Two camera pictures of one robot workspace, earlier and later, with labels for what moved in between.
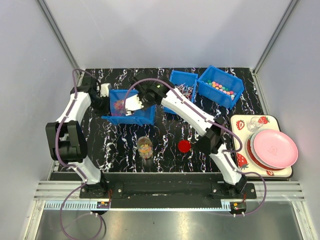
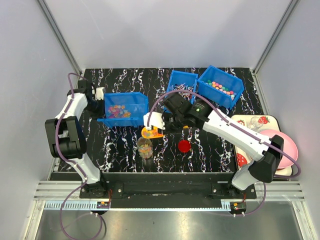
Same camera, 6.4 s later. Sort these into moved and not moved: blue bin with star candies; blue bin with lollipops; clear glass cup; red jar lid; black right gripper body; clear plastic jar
Moved: blue bin with star candies; black right gripper body
Not moved: red jar lid; blue bin with lollipops; clear plastic jar; clear glass cup
